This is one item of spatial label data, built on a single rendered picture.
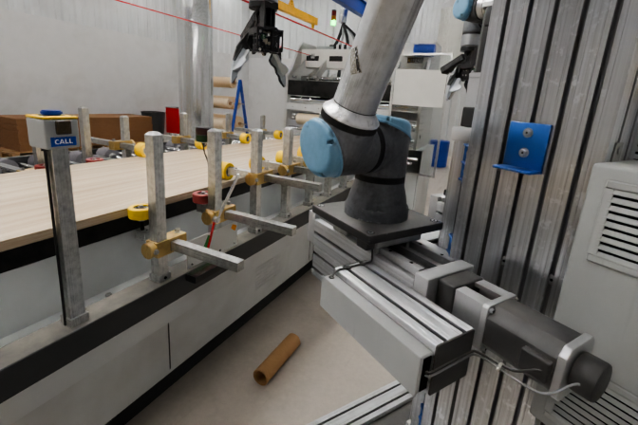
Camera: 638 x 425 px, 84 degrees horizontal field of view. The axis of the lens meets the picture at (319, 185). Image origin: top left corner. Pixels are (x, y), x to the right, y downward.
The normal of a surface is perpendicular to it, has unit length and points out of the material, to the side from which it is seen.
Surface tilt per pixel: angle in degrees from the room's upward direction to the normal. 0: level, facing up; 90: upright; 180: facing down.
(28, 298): 90
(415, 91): 90
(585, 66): 90
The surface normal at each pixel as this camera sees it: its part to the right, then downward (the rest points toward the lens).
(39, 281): 0.89, 0.17
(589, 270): -0.85, 0.07
